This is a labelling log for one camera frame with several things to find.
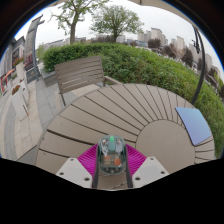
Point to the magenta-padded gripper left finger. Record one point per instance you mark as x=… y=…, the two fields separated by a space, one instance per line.
x=71 y=171

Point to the distant apartment buildings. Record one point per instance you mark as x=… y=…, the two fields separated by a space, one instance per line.
x=155 y=35

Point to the transparent green computer mouse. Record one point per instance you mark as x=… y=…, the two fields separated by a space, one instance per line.
x=112 y=156

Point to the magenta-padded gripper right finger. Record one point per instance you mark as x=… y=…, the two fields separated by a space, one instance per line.
x=151 y=171

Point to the black curved umbrella pole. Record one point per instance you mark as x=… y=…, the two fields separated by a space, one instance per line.
x=201 y=66

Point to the green hedge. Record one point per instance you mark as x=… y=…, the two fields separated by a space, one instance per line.
x=150 y=66

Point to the brown slatted wooden chair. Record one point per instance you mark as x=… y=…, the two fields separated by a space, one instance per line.
x=80 y=75

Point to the white planter with orange flowers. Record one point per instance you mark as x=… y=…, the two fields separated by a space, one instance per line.
x=19 y=105

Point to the grey shopfront building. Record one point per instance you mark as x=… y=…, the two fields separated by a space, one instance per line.
x=11 y=56

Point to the round leafy green tree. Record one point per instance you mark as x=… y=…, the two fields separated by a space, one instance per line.
x=115 y=20

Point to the tall grey sign pillar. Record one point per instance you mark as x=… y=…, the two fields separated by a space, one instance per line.
x=30 y=43

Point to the bare-trunked tall tree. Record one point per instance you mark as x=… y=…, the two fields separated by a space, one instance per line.
x=72 y=23

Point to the beige umbrella canopy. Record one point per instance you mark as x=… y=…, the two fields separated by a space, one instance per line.
x=160 y=5

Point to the blue square mouse pad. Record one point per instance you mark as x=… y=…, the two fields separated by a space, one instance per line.
x=196 y=125

